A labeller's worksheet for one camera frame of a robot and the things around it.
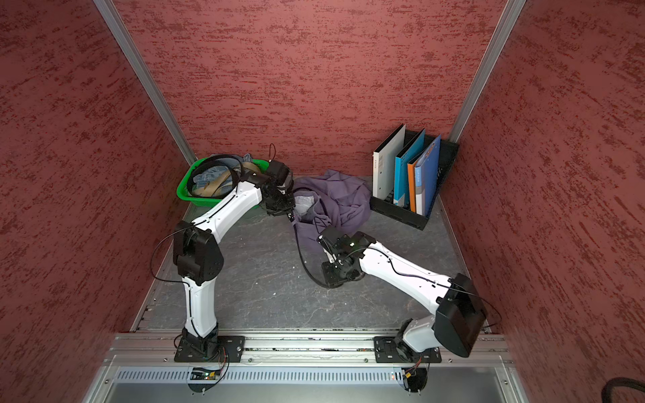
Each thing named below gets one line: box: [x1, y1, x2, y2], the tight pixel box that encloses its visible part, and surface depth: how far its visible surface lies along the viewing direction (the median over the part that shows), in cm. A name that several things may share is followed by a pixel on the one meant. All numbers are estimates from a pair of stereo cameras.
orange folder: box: [407, 160, 418, 214], surface depth 91 cm
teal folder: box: [393, 128, 426, 208], surface depth 93 cm
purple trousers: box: [292, 169, 373, 253], surface depth 104 cm
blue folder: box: [414, 135, 442, 217], surface depth 93 cm
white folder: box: [372, 123, 407, 201], surface depth 97 cm
